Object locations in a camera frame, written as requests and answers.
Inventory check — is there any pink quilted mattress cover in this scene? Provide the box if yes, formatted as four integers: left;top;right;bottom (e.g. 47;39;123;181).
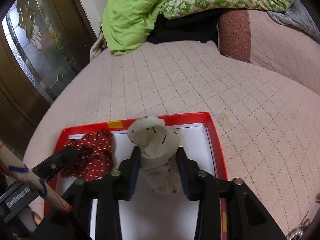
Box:
23;42;319;233

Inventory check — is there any grey quilted pillow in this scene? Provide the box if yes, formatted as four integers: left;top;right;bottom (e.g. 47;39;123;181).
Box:
267;0;320;43

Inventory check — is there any green quilted blanket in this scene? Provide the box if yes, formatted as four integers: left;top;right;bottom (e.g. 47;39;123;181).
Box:
101;0;294;55

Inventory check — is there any red dotted scrunchie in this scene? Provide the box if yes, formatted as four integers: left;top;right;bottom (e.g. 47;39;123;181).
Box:
60;129;114;181

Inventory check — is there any wooden glass door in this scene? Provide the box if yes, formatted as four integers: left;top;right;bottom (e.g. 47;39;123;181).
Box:
1;0;96;155

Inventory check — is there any white spotted scrunchie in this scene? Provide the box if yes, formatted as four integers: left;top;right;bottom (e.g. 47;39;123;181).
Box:
127;116;182;196

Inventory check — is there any red shallow tray box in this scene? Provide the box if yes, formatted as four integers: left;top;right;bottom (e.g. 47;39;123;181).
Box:
43;112;229;240

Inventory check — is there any person left hand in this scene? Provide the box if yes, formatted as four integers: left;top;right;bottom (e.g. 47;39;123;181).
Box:
31;211;43;225

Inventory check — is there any pink bolster cushion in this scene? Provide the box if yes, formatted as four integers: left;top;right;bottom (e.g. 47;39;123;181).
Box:
217;10;319;93

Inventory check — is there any patterned sleeve with blue marks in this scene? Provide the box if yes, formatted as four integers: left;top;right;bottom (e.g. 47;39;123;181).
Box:
1;141;72;213

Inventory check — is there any gold charm trinket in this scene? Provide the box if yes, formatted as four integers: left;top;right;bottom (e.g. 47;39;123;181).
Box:
286;212;311;240

